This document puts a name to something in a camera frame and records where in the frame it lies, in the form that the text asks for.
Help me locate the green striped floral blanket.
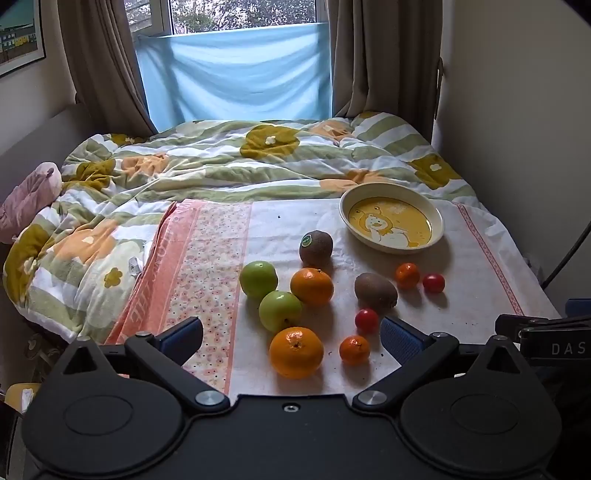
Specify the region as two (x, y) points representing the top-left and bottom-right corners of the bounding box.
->
(2, 111), (478, 344)

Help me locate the green apple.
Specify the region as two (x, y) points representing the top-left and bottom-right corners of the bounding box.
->
(259, 290), (303, 333)
(239, 261), (279, 301)

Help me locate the left beige curtain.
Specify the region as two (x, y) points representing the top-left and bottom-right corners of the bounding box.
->
(58, 0), (158, 134)

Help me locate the window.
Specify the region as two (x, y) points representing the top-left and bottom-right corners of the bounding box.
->
(124, 0), (328, 37)

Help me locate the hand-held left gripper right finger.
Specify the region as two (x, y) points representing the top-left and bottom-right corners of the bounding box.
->
(353, 315), (532, 414)

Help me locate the white and pink floral towel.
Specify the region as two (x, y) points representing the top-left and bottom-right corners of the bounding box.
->
(105, 198), (561, 398)

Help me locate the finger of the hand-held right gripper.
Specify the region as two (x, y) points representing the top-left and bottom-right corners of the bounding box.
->
(564, 298), (591, 325)
(495, 314), (561, 343)

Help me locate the light blue cloth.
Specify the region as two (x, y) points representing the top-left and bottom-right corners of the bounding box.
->
(135, 22), (333, 134)

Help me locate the right beige curtain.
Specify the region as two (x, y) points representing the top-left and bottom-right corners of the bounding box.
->
(325, 0), (444, 123)

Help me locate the framed wall poster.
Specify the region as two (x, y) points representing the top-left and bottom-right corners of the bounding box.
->
(0, 0), (47, 77)

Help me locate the brown kiwi with green sticker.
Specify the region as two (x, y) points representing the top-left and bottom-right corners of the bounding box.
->
(299, 230), (334, 268)

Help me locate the grey bed headboard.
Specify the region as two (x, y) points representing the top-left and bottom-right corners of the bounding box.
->
(0, 104), (95, 197)

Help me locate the cream bowl with bear print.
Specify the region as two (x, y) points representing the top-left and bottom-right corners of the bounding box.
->
(339, 183), (445, 254)

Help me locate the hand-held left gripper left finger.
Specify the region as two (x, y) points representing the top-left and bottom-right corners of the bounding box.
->
(59, 316), (230, 415)

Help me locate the yellow box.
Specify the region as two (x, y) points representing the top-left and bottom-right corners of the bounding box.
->
(4, 382), (42, 415)

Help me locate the large orange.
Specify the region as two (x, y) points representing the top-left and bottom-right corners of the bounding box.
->
(269, 326), (325, 380)
(290, 268), (334, 308)

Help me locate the small mandarin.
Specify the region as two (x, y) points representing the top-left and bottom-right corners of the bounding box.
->
(339, 335), (371, 366)
(395, 262), (421, 291)

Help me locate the black cable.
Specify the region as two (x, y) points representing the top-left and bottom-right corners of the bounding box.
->
(542, 222), (591, 287)

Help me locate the beige curtain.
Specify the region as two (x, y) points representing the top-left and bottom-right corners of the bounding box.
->
(325, 0), (444, 123)
(58, 0), (158, 134)

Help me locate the pink plush toy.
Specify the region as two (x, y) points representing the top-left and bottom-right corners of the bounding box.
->
(0, 161), (63, 244)

